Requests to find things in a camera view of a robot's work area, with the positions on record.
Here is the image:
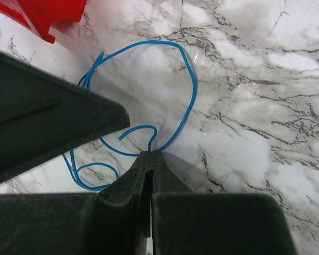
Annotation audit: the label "red plastic bin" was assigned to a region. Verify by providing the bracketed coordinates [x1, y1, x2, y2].
[0, 0, 87, 44]

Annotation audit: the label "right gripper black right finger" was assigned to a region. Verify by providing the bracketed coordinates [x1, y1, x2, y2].
[150, 152, 194, 254]

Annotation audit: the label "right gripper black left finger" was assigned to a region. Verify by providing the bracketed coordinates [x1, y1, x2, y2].
[98, 152, 152, 254]

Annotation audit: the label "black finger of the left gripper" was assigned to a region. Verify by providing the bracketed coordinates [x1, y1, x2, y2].
[0, 52, 130, 183]

